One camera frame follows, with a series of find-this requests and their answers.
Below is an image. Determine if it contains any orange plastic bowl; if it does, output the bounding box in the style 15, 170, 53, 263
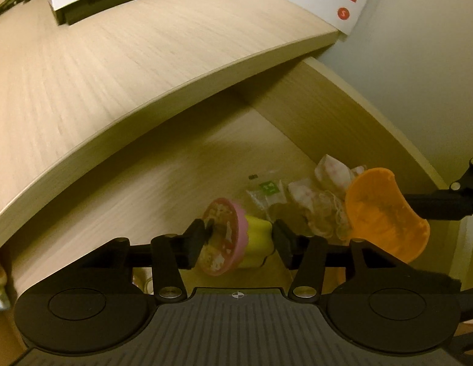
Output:
345, 168, 431, 264

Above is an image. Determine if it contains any pink yellow cupcake toy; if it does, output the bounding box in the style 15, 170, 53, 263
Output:
198, 197, 275, 276

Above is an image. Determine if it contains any wooden desk drawer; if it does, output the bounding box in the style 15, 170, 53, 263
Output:
3, 56, 466, 298

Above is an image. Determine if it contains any clear plastic wrapper pile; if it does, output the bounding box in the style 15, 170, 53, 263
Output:
268, 155, 366, 244

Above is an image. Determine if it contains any green label sachet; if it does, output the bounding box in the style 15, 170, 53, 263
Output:
246, 178, 287, 212

